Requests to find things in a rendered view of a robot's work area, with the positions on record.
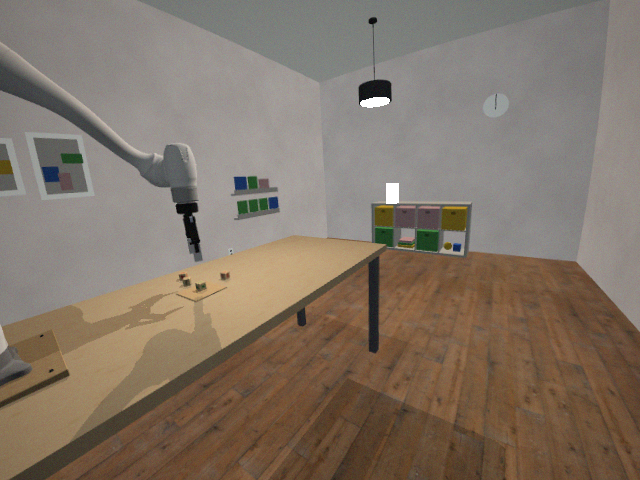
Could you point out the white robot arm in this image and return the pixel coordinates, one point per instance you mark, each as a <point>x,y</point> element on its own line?
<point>19,78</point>

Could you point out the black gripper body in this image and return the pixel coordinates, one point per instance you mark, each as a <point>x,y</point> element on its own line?
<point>188,208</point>

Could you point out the tan square mat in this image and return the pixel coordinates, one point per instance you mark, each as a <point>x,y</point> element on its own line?
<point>196,295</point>

